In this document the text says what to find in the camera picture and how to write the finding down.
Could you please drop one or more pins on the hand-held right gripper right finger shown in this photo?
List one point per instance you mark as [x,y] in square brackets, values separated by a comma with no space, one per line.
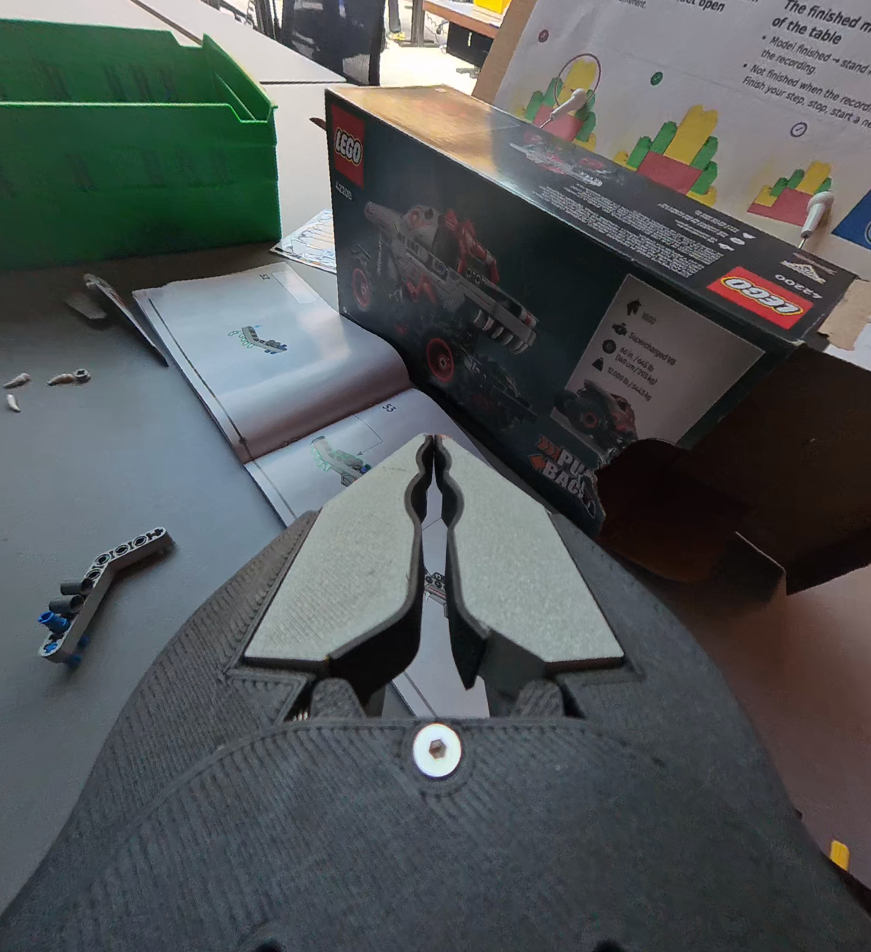
[525,580]

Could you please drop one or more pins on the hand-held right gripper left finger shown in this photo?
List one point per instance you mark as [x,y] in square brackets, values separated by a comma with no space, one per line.
[339,573]

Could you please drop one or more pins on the lego instruction booklet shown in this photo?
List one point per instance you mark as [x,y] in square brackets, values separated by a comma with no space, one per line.
[279,357]

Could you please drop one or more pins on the grey angled lego beam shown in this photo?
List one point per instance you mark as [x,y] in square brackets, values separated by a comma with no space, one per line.
[97,580]

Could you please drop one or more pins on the black lego set box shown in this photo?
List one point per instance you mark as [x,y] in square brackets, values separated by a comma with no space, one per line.
[554,297]

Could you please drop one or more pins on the lego sticker sheet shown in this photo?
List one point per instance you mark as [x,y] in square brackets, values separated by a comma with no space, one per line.
[309,242]

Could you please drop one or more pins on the long dark grey lego panel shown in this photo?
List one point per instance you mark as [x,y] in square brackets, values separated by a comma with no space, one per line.
[127,316]

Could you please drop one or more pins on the small dark grey lego wedge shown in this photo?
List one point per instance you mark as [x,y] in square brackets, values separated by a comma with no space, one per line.
[86,306]

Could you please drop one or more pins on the yellow lego brick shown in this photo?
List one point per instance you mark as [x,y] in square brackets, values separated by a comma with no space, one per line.
[839,855]

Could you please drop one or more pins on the green plastic bin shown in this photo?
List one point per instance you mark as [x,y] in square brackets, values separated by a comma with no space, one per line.
[108,178]

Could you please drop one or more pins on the white instruction poster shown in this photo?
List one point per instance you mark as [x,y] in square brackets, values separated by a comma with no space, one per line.
[703,74]

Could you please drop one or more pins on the brown cardboard board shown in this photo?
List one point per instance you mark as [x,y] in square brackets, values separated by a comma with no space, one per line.
[506,37]

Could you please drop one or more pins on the wooden top table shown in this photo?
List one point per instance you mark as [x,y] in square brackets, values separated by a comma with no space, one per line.
[465,13]

